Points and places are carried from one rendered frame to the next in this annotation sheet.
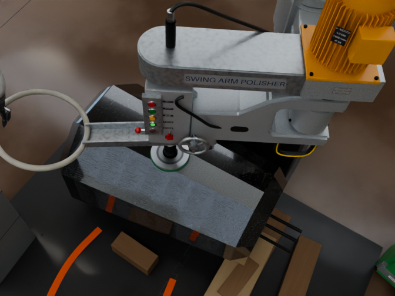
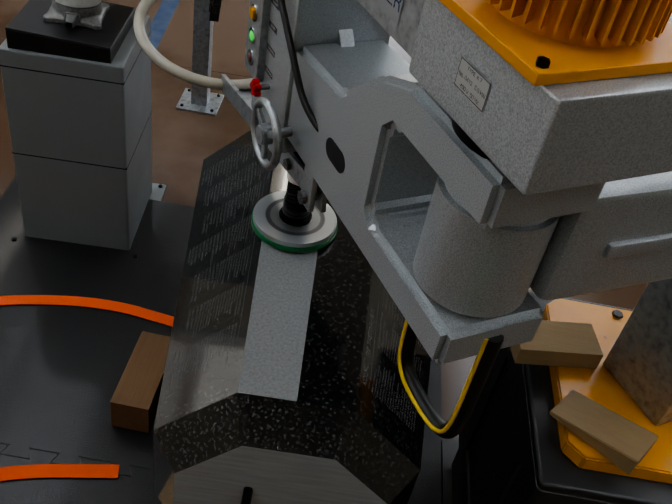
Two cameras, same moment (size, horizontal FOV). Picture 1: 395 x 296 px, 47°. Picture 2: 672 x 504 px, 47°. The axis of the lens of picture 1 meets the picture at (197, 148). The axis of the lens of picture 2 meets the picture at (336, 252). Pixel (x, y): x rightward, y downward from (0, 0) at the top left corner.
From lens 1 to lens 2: 1.68 m
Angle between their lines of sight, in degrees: 42
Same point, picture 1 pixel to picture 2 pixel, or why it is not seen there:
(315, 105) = (440, 147)
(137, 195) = (203, 242)
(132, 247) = (150, 363)
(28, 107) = not seen: hidden behind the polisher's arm
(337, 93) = (463, 92)
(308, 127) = (423, 247)
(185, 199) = (218, 292)
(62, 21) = not seen: hidden behind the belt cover
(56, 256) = (103, 285)
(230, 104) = (356, 81)
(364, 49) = not seen: outside the picture
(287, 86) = (403, 14)
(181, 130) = (278, 93)
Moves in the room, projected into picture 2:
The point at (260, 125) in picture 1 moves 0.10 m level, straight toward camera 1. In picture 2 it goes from (359, 167) to (302, 164)
